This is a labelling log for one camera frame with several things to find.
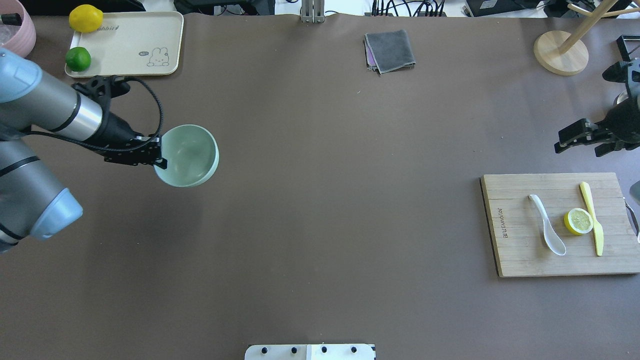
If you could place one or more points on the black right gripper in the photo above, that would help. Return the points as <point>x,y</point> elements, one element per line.
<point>624,121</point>

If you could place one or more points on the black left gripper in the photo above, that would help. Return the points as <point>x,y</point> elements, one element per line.
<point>114,130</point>

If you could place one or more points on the sage green bowl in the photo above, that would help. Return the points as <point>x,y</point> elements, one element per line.
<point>192,156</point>

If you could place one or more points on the white ceramic spoon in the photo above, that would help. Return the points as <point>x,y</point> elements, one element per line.
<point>550,236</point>

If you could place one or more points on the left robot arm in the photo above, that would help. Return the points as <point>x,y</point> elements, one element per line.
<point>34,202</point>

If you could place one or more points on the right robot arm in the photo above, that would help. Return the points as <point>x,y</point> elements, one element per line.
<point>626,71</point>

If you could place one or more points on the pink ribbed bowl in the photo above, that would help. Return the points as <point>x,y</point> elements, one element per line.
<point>20,40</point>

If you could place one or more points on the wooden cup tree stand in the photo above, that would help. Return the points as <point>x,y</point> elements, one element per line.
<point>563,53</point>

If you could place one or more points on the yellow plastic knife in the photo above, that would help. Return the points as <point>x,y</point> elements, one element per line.
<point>597,229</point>

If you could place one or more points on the bamboo cutting board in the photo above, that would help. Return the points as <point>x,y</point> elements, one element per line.
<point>516,226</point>

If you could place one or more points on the beige rabbit tray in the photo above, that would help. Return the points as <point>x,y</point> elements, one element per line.
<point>132,44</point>

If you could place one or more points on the green lime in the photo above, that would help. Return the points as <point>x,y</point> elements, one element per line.
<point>78,59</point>

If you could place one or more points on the yellow lemon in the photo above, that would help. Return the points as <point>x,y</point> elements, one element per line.
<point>85,18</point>

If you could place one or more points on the grey folded cloth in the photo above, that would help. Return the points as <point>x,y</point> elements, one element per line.
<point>386,52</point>

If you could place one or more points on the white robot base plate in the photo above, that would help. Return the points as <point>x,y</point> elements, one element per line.
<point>321,351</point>

